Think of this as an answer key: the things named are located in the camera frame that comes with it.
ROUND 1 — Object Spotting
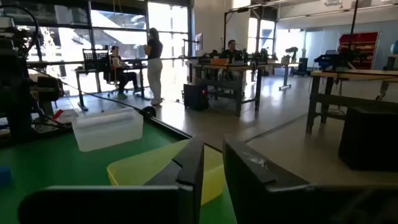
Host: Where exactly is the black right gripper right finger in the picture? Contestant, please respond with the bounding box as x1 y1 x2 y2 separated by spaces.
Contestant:
222 134 398 224

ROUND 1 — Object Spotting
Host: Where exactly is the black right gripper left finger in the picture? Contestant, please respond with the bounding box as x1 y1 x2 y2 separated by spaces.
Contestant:
17 134 205 224

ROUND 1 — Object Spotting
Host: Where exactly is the yellow plastic bin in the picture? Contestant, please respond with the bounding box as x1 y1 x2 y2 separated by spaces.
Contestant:
106 139 226 206

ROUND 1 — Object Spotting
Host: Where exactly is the clear plastic bin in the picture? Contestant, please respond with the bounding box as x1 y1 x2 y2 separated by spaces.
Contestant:
71 107 144 152

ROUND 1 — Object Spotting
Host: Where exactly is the green table mat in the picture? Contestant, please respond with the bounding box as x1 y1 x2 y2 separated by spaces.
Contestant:
0 119 237 224

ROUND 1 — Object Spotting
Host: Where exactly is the black box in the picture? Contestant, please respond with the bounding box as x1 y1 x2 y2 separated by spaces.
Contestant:
338 105 398 172

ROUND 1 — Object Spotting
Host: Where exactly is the red tape tag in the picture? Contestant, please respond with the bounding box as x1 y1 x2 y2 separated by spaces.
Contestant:
50 109 65 122

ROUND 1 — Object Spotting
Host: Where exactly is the blue cylinder block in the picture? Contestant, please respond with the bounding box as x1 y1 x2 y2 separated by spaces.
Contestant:
0 166 13 188

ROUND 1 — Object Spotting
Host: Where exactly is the black computer tower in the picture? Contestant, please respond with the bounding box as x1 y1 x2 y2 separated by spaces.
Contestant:
183 83 210 112

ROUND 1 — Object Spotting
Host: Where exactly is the person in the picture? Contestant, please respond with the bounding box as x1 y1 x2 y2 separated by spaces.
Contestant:
105 45 141 100
218 39 246 63
142 27 164 106

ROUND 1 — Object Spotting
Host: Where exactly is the dark desk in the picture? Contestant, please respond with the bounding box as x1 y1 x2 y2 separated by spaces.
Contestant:
74 57 149 112

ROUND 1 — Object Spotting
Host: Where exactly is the wooden-top workbench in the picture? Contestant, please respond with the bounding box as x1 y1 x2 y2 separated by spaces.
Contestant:
267 61 302 91
188 63 266 117
306 70 398 134

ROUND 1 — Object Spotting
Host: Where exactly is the black perforated panel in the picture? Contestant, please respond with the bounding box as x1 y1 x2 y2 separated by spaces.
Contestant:
82 49 110 72

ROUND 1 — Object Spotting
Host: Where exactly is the red bin shelf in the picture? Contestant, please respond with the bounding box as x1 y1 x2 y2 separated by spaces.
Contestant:
337 31 381 70

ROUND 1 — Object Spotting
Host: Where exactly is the distant black rig frame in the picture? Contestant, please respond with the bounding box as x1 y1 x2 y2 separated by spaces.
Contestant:
223 5 279 63

